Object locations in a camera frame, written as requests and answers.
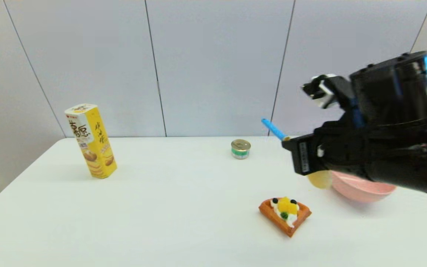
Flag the yellow spoon with blue handle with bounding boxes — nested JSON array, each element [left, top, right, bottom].
[[261, 118, 333, 189]]

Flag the pink plastic bowl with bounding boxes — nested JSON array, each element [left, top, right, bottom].
[[330, 171, 397, 203]]

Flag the toy waffle with fruit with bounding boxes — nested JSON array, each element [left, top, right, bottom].
[[259, 197, 312, 238]]

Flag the small tin can green label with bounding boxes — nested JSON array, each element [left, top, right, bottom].
[[231, 139, 251, 159]]

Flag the yellow snack box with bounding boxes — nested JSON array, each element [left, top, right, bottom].
[[64, 103, 117, 179]]

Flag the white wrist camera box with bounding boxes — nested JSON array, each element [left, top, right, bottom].
[[302, 74, 351, 110]]

